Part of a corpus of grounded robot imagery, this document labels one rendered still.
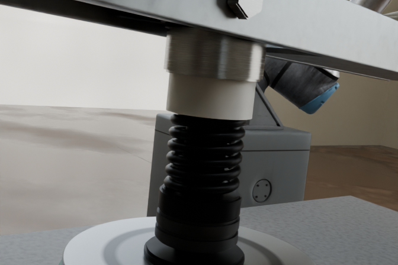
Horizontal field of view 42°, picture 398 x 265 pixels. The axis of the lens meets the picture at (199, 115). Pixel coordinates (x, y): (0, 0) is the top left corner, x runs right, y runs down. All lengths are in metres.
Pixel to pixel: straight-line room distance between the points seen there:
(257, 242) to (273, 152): 1.21
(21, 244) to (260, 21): 0.36
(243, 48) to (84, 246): 0.21
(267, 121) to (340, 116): 6.27
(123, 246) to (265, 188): 1.28
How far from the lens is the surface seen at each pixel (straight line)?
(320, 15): 0.43
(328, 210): 0.84
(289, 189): 1.79
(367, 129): 8.49
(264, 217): 0.75
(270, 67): 1.82
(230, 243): 0.43
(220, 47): 0.38
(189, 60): 0.39
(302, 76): 1.81
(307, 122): 7.50
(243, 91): 0.40
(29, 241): 0.60
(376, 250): 0.70
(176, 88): 0.40
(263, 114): 1.72
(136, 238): 0.48
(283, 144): 1.72
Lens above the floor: 1.06
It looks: 6 degrees down
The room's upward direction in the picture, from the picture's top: 6 degrees clockwise
